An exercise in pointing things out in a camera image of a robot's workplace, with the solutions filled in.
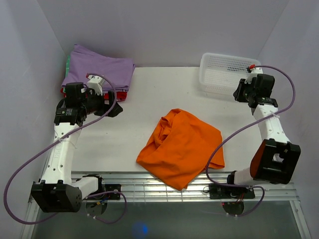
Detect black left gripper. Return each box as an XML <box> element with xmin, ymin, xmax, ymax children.
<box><xmin>81</xmin><ymin>89</ymin><xmax>123</xmax><ymax>118</ymax></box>

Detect orange trousers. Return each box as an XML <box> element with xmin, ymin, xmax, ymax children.
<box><xmin>136</xmin><ymin>109</ymin><xmax>225</xmax><ymax>191</ymax></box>

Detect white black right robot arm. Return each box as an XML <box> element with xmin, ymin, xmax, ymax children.
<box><xmin>225</xmin><ymin>73</ymin><xmax>301</xmax><ymax>198</ymax></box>

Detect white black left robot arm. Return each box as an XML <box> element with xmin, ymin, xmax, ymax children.
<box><xmin>31</xmin><ymin>76</ymin><xmax>123</xmax><ymax>213</ymax></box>

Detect red folded trousers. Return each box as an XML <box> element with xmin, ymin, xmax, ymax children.
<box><xmin>60</xmin><ymin>87</ymin><xmax>128</xmax><ymax>102</ymax></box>

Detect purple folded trousers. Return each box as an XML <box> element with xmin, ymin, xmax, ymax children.
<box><xmin>62</xmin><ymin>44</ymin><xmax>135</xmax><ymax>92</ymax></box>

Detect green folded trousers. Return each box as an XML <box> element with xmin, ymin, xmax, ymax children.
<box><xmin>65</xmin><ymin>55</ymin><xmax>70</xmax><ymax>78</ymax></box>

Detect white plastic basket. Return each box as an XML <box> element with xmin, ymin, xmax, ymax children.
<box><xmin>199</xmin><ymin>53</ymin><xmax>260</xmax><ymax>96</ymax></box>

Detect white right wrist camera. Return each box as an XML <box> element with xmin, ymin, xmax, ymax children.
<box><xmin>245</xmin><ymin>64</ymin><xmax>263</xmax><ymax>84</ymax></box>

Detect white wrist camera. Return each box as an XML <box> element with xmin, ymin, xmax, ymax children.
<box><xmin>87</xmin><ymin>75</ymin><xmax>105</xmax><ymax>96</ymax></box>
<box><xmin>245</xmin><ymin>64</ymin><xmax>263</xmax><ymax>84</ymax></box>

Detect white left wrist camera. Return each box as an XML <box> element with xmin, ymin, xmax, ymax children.
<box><xmin>87</xmin><ymin>75</ymin><xmax>105</xmax><ymax>96</ymax></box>

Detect aluminium frame rail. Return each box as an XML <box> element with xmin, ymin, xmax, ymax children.
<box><xmin>21</xmin><ymin>173</ymin><xmax>312</xmax><ymax>239</ymax></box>

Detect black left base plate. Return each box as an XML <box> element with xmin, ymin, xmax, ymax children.
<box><xmin>87</xmin><ymin>184</ymin><xmax>122</xmax><ymax>201</ymax></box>

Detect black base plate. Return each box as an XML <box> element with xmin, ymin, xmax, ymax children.
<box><xmin>208</xmin><ymin>183</ymin><xmax>255</xmax><ymax>199</ymax></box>
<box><xmin>87</xmin><ymin>184</ymin><xmax>122</xmax><ymax>201</ymax></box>

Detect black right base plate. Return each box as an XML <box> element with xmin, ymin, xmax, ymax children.
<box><xmin>208</xmin><ymin>183</ymin><xmax>255</xmax><ymax>199</ymax></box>

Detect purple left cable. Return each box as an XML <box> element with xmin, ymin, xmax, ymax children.
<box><xmin>3</xmin><ymin>73</ymin><xmax>128</xmax><ymax>225</ymax></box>

